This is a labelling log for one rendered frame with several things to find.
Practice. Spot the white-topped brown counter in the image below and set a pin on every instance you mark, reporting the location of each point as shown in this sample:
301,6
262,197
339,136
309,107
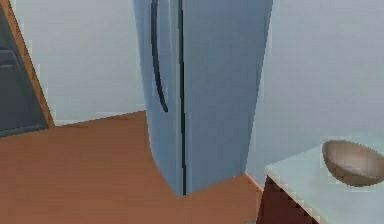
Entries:
320,193

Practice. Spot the brown bowl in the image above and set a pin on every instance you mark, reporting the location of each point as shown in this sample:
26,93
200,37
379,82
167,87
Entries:
353,165

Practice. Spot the blue-grey fridge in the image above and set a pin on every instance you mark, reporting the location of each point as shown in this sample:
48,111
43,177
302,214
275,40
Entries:
216,100

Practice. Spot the dark grey appliance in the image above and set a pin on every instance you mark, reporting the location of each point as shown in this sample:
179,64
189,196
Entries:
16,93

